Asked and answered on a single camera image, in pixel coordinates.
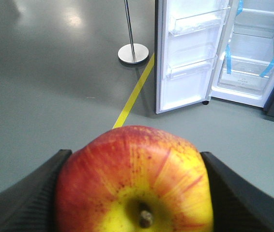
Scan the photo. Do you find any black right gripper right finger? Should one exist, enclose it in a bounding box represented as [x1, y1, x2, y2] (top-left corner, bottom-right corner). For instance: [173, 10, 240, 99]
[201, 152, 274, 232]

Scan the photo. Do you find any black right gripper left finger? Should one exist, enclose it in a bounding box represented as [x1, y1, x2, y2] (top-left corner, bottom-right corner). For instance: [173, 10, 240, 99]
[0, 149, 72, 232]

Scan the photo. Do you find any red yellow apple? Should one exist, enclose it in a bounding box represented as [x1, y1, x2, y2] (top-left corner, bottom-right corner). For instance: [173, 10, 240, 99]
[55, 126, 214, 232]

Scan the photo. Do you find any white fridge door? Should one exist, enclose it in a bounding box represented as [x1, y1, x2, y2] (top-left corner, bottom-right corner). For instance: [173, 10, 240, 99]
[154, 0, 231, 114]

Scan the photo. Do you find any clear fridge crisper drawer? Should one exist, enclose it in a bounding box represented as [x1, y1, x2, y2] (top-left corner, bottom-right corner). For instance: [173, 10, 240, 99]
[217, 56, 274, 94]

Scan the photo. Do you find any dark grey fridge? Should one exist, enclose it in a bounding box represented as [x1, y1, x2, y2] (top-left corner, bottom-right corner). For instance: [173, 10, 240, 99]
[211, 0, 274, 118]

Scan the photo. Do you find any yellow floor tape line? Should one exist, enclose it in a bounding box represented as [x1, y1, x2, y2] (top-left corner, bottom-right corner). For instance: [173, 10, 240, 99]
[112, 53, 155, 129]

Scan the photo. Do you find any blue tape strip right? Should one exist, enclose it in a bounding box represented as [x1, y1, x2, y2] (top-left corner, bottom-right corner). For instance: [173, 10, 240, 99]
[259, 57, 274, 77]

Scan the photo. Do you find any blue tape strip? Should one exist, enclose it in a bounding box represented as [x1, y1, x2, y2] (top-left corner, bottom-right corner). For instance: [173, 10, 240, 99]
[225, 44, 232, 74]
[259, 57, 274, 77]

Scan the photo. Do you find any lower clear door shelf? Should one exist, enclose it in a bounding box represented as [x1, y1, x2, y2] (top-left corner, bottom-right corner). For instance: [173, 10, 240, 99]
[165, 55, 218, 80]

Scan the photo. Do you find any clear door shelf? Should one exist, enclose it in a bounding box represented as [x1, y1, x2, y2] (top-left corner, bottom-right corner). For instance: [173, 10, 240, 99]
[165, 55, 218, 80]
[168, 6, 230, 37]

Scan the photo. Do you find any blue tape strip left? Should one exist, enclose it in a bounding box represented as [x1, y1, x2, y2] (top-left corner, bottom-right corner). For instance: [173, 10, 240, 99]
[225, 44, 232, 74]

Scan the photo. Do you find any silver stanchion pole with base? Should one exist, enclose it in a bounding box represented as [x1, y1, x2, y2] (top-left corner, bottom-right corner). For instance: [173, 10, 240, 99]
[118, 0, 149, 65]

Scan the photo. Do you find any upper clear door shelf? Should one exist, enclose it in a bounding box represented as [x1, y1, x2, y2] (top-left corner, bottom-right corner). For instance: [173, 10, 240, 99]
[168, 6, 230, 37]

